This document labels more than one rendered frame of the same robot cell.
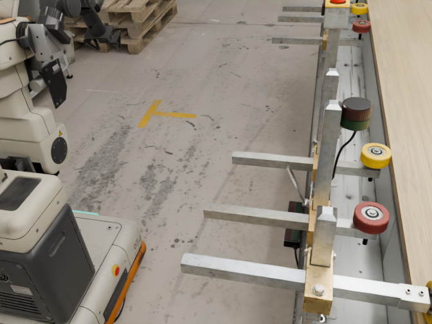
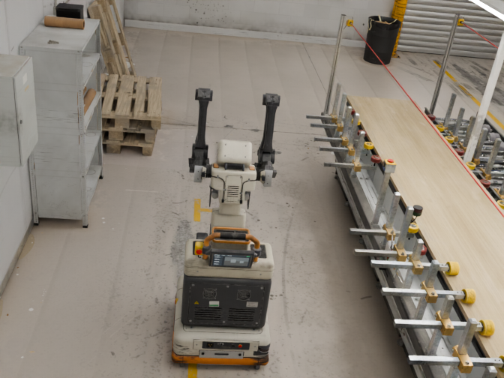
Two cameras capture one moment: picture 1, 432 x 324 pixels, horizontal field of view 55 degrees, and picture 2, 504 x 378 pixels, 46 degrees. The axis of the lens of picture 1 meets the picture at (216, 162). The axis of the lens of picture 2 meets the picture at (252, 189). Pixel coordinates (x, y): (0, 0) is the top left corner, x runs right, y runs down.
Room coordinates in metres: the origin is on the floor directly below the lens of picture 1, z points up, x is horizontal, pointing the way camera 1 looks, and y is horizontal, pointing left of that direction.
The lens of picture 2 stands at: (-1.81, 1.89, 2.96)
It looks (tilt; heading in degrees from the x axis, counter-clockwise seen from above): 29 degrees down; 337
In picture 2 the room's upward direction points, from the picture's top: 7 degrees clockwise
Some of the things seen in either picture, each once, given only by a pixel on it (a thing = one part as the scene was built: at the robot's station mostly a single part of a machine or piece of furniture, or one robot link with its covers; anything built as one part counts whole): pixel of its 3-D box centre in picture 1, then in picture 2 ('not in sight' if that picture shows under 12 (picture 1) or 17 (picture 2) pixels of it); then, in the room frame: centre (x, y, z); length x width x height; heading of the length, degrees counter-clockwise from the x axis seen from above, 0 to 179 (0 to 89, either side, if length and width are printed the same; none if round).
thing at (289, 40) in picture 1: (316, 41); (350, 166); (1.92, -0.54, 0.81); 0.43 x 0.03 x 0.04; 74
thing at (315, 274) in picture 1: (318, 276); (415, 264); (0.48, -0.18, 0.95); 0.14 x 0.06 x 0.05; 164
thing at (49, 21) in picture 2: not in sight; (64, 22); (3.20, 1.55, 1.59); 0.30 x 0.08 x 0.08; 74
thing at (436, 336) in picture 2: not in sight; (438, 331); (0.02, -0.05, 0.86); 0.04 x 0.04 x 0.48; 74
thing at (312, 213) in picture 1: (319, 218); (400, 253); (0.72, -0.25, 0.85); 0.14 x 0.06 x 0.05; 164
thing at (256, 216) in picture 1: (287, 220); (388, 253); (0.73, -0.17, 0.84); 0.43 x 0.03 x 0.04; 74
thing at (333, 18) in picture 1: (335, 14); (388, 166); (1.23, -0.40, 1.18); 0.07 x 0.07 x 0.08; 74
